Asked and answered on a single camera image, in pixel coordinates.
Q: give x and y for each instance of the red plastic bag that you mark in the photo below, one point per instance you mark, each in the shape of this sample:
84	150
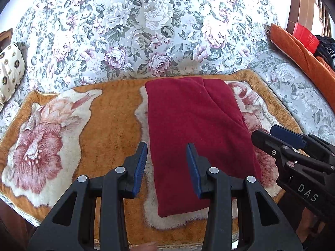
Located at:
305	36

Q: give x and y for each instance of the brown plush floral blanket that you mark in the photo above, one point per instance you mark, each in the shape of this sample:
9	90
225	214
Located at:
104	125

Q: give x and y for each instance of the black garment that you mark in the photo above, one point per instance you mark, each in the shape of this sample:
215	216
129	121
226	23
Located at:
327	51

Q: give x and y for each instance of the cream patterned cushion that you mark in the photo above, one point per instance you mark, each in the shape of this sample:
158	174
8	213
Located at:
10	70

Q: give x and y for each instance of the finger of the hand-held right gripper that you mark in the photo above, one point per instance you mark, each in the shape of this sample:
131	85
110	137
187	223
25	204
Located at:
288	136
267	143

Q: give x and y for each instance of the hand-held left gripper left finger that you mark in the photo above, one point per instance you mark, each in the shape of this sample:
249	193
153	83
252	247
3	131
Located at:
140	167

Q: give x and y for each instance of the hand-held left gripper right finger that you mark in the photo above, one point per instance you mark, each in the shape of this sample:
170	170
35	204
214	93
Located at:
194	170

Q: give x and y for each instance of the dark red sweater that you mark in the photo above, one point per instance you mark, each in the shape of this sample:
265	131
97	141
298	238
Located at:
193	125

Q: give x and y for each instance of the wooden chair frame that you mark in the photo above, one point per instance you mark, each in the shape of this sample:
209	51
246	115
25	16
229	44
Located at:
5	38

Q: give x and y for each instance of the orange cushion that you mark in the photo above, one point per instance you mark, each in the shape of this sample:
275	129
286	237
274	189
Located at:
308	65

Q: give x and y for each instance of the floral bed sheet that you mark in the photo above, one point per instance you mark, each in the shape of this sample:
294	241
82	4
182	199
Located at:
157	26

